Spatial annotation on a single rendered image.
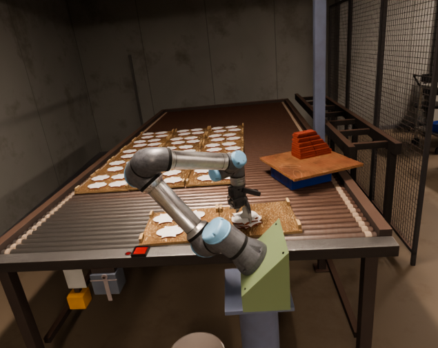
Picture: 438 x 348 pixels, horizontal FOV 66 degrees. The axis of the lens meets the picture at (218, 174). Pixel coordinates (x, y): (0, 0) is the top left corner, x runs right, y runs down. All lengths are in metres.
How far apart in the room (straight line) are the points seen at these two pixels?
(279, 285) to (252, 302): 0.12
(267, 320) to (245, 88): 5.48
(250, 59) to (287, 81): 0.83
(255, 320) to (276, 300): 0.18
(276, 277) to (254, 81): 5.55
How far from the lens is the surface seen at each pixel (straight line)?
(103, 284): 1.88
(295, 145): 2.46
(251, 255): 1.35
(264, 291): 1.35
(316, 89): 3.42
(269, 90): 6.67
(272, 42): 6.62
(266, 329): 1.56
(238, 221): 1.77
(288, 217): 1.87
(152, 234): 1.86
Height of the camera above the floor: 1.83
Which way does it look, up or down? 20 degrees down
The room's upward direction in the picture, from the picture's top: 6 degrees counter-clockwise
